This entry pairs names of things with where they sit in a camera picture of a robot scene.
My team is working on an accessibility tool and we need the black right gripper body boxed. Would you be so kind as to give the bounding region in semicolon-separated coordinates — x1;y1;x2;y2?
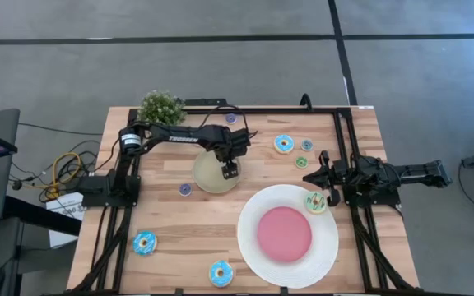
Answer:
321;150;347;207

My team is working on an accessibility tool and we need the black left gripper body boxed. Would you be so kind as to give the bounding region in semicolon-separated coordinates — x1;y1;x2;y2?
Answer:
211;127;251;164

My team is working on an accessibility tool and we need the large green iced donut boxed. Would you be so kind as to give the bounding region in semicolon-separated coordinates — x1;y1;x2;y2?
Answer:
304;191;328;215

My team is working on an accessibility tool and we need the large blue iced donut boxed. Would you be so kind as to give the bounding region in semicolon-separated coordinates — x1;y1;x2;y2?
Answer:
132;230;158;257
208;260;235;289
273;133;295;155

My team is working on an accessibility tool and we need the beige small round plate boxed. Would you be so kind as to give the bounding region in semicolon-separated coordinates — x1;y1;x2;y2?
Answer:
192;150;242;194

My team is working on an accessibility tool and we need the flat black device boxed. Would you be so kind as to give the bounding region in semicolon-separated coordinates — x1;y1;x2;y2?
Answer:
184;98;229;107

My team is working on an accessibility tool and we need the pink round plate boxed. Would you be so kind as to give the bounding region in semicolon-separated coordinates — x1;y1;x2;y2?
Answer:
257;206;313;263

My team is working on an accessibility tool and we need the white round woven placemat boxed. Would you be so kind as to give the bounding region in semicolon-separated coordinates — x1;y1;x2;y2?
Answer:
236;183;340;289

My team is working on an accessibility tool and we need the small green potted plant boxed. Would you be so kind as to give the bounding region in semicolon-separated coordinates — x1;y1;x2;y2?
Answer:
137;90;188;127

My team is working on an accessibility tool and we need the dark blue beam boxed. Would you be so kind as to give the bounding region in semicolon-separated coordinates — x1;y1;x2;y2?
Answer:
2;196;82;238

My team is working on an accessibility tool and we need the black aluminium table frame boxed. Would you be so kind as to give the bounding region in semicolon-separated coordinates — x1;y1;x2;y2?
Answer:
66;106;421;296

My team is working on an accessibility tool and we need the yellow cable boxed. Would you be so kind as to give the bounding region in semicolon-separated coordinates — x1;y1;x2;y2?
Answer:
35;151;82;201

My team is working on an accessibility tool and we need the long black floor cable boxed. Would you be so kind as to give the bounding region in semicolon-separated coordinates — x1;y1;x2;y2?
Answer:
17;122;104;136

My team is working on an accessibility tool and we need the black cable bundle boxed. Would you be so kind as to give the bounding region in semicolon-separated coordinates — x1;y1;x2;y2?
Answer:
9;139;103;203

